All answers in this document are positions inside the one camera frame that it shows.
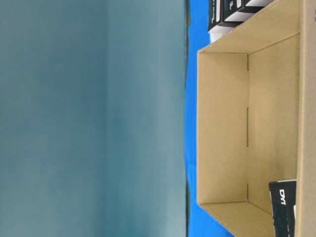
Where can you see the open brown cardboard box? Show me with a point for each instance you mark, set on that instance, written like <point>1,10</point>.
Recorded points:
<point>256,119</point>

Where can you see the black small box on tray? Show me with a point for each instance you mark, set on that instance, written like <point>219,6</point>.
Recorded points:
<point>230,16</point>
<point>253,6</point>
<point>216,12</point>

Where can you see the black small box in carton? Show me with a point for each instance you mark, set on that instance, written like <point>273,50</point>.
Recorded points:
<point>283,199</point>

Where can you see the white foam tray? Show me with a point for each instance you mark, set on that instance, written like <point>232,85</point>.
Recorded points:
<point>219,31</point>

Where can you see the blue table cloth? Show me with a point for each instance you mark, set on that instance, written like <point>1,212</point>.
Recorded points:
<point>199,223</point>

